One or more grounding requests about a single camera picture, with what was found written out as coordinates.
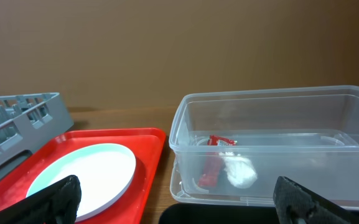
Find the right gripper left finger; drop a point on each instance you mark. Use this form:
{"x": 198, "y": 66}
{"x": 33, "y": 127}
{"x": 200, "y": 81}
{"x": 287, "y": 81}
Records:
{"x": 57, "y": 203}

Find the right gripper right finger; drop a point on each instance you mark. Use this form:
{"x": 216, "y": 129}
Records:
{"x": 296, "y": 204}

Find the large light blue plate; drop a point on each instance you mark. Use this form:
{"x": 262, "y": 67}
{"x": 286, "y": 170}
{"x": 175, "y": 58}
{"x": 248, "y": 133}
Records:
{"x": 105, "y": 171}

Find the white napkin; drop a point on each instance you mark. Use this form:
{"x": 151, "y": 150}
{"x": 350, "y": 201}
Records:
{"x": 239, "y": 170}

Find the red ketchup packet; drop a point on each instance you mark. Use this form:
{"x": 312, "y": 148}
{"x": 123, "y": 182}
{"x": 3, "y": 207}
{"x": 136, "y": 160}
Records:
{"x": 213, "y": 162}

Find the grey dishwasher rack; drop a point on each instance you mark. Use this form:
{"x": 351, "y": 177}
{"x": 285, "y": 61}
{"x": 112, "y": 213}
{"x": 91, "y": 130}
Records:
{"x": 28, "y": 122}

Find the black waste tray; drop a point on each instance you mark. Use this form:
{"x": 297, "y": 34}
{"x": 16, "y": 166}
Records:
{"x": 188, "y": 213}

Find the red plastic tray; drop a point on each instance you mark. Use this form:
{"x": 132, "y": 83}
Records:
{"x": 146, "y": 144}

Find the clear plastic bin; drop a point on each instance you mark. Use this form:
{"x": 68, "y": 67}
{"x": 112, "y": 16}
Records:
{"x": 310, "y": 135}

